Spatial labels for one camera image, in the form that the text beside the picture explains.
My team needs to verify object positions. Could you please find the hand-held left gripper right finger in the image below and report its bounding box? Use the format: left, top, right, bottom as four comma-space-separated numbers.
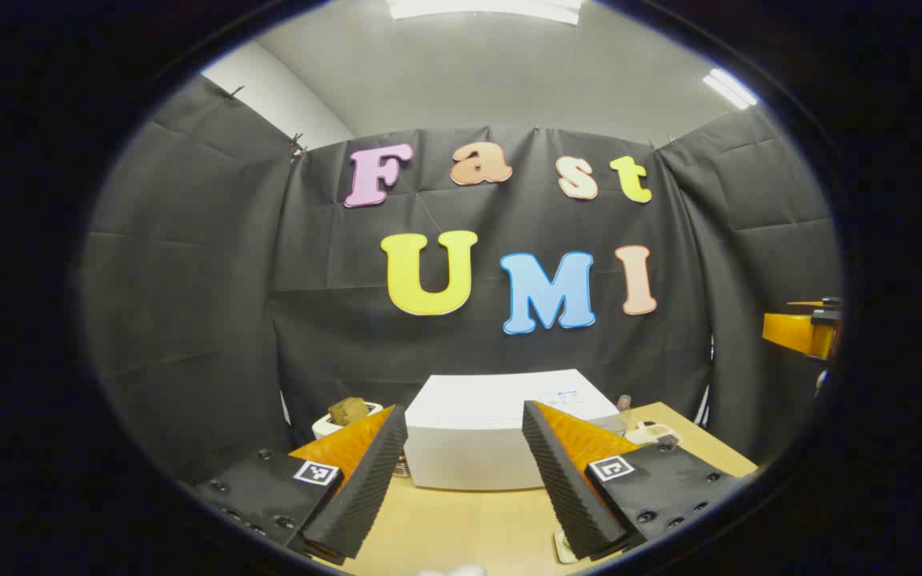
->
522, 400, 750, 561

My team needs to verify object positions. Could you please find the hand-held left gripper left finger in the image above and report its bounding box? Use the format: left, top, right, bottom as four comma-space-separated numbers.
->
189, 404, 409, 565

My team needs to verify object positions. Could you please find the white microwave oven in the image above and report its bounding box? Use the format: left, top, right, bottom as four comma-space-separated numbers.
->
403, 369, 622, 491

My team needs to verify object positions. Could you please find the white toaster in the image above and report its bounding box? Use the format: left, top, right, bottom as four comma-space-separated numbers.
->
311, 402, 384, 441

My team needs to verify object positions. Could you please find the white divided dish with grains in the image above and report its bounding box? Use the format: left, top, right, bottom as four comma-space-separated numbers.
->
625, 422, 682, 447

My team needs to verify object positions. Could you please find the black backdrop cloth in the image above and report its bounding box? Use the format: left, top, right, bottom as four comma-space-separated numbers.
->
81, 76, 842, 485

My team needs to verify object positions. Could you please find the small ceiling light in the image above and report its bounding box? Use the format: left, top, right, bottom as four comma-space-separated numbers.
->
703, 68, 758, 110

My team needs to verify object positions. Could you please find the long ceiling light panel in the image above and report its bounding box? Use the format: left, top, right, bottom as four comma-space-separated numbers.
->
387, 0, 582, 25

